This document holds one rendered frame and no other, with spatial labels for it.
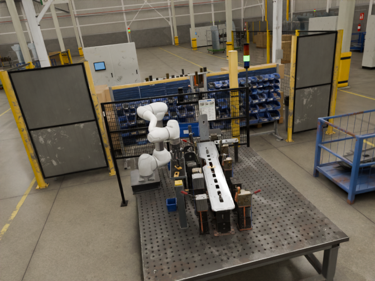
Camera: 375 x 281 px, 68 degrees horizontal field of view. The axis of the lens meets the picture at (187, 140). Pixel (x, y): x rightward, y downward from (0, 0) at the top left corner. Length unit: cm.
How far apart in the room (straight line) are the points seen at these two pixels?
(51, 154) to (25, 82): 123
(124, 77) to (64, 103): 491
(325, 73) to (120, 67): 615
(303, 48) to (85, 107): 391
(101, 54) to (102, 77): 69
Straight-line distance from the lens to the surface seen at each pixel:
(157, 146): 309
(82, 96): 481
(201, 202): 231
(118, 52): 950
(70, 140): 508
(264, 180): 320
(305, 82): 576
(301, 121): 597
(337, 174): 456
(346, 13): 997
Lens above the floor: 236
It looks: 22 degrees down
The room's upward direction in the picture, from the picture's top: 6 degrees counter-clockwise
